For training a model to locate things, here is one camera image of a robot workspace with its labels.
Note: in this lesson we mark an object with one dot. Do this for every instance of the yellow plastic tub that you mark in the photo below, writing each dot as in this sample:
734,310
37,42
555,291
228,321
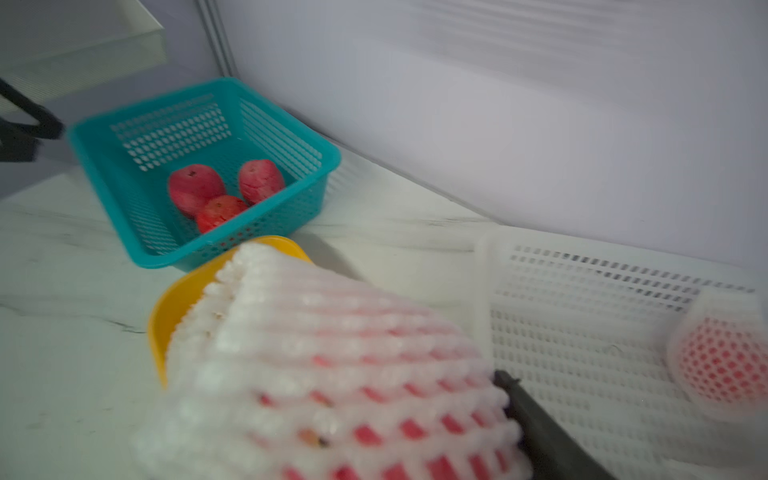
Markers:
176,302

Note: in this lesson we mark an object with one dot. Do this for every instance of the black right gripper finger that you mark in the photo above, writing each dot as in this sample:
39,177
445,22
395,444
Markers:
553,453

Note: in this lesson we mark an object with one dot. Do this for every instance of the white plastic perforated basket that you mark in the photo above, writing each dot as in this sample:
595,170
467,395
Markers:
584,326

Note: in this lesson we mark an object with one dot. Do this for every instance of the teal plastic perforated basket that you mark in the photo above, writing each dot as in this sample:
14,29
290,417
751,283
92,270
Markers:
129,154

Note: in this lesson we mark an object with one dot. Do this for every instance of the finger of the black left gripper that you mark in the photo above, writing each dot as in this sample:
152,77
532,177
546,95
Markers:
19,141

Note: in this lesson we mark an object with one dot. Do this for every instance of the netted red apple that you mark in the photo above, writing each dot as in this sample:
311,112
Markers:
217,211
192,187

